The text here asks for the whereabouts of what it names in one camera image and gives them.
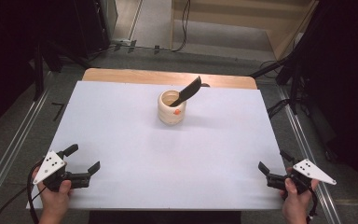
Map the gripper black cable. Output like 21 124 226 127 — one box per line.
0 158 49 224
304 183 320 224

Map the wooden table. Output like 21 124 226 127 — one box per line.
82 68 258 91

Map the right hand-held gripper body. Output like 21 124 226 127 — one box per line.
265 158 337 196

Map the person's right hand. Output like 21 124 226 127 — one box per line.
280 167 320 224

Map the hanging black cable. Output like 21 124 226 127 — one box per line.
171 0 191 53

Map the black cabinet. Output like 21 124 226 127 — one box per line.
73 0 110 60

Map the cream ribbed cup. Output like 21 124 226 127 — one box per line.
157 89 187 126

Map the wooden shelf unit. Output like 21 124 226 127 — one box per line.
170 0 321 61

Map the person's left hand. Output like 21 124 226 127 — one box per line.
31 166 74 219

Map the metal floor rail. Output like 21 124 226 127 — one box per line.
0 72 57 214
275 85 343 224

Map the black floor cable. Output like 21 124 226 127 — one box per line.
266 98 292 119

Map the person's dark clothing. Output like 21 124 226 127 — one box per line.
88 210 242 224

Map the black stand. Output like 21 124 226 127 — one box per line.
32 38 92 102
249 31 311 116

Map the black comb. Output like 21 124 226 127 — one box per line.
169 75 202 108

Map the white board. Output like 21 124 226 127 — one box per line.
26 80 288 211

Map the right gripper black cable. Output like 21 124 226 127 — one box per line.
304 183 320 224

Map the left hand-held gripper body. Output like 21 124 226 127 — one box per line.
32 149 92 192

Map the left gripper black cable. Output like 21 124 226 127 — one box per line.
0 158 49 224

